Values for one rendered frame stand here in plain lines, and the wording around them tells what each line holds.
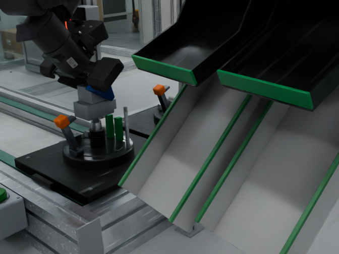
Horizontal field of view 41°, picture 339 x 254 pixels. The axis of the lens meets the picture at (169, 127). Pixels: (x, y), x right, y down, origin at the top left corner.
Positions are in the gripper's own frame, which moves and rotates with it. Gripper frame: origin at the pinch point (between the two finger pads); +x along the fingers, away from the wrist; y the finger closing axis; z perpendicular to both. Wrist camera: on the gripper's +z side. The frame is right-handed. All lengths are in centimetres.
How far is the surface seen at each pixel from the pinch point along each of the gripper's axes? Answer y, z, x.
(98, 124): -1.0, -5.2, 5.4
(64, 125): -0.9, -9.8, -0.8
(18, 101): 53, 0, 20
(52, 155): 6.9, -14.0, 7.0
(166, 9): 368, 301, 294
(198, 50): -27.9, 3.7, -10.3
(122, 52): 106, 66, 81
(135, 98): 48, 28, 53
